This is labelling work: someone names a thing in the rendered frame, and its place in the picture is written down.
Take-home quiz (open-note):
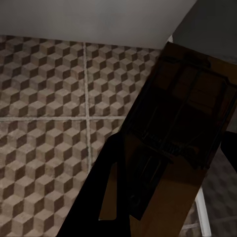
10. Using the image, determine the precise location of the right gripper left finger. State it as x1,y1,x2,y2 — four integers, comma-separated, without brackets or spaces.
56,131,131,237

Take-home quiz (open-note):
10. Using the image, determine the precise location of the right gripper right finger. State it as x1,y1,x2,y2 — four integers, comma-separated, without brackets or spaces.
220,131,237,172

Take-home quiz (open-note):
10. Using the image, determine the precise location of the mousetrap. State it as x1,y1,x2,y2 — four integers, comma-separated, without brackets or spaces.
99,41,237,237

